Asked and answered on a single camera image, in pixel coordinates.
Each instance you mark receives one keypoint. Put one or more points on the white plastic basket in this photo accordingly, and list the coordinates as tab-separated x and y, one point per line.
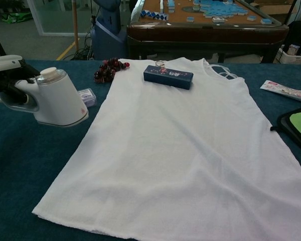
291	59

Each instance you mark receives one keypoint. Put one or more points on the black bag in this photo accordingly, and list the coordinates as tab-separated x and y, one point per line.
299	32

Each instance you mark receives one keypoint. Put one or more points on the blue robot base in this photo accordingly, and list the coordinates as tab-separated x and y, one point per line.
108	37

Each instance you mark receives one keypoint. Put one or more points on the white t-shirt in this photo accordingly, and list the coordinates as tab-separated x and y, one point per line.
165	150

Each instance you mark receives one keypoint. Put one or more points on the dark blue rectangular box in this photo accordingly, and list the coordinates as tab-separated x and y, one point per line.
168	77

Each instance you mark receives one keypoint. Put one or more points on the purple clear plastic box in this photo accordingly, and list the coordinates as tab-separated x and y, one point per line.
89	96

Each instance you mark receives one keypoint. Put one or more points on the teal tablecloth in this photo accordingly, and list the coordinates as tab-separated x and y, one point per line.
27	226

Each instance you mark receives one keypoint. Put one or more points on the dark red grape bunch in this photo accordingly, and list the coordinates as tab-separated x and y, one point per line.
105	71

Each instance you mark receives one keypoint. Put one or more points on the wooden pole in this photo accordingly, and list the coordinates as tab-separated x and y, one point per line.
75	25

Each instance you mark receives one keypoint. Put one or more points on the brown wooden mahjong table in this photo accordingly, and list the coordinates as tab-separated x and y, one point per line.
203	35

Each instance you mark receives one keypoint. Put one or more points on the blue white snake cube toy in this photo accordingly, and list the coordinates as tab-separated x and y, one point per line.
153	15

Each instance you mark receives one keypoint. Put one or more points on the glass door frame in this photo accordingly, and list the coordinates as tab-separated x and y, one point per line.
38	25

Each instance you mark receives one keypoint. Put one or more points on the pink printed flat packet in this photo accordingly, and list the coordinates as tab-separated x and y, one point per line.
286	91

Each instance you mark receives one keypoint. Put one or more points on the white clothes iron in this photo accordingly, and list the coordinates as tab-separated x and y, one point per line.
57	100

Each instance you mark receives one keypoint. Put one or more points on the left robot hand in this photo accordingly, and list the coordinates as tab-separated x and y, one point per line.
2	65

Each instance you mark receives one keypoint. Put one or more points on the green bag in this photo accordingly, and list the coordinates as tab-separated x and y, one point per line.
15	18

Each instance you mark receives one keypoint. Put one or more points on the blue mahjong tile heap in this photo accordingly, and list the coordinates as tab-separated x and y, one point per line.
220	8

